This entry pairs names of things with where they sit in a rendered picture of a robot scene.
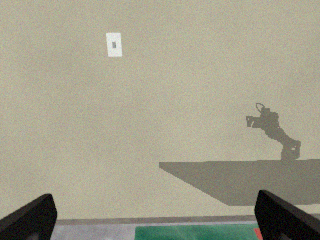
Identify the green flat mat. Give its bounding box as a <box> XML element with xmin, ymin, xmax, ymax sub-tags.
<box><xmin>134</xmin><ymin>224</ymin><xmax>263</xmax><ymax>240</ymax></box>

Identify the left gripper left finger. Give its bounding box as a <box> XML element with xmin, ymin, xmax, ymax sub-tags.
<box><xmin>0</xmin><ymin>193</ymin><xmax>58</xmax><ymax>240</ymax></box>

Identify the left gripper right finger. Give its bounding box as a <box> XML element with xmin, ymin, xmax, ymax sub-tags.
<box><xmin>254</xmin><ymin>190</ymin><xmax>320</xmax><ymax>240</ymax></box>

